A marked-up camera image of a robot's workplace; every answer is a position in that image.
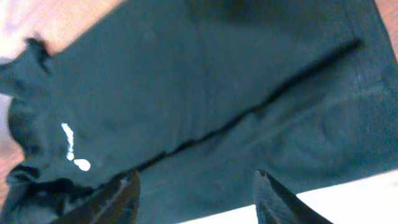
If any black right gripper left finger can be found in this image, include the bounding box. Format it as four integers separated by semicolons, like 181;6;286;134
51;171;141;224

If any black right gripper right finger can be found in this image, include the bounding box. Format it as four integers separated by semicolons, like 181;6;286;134
254;170;332;224

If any black t-shirt with logo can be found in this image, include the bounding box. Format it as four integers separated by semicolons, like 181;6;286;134
1;0;397;223

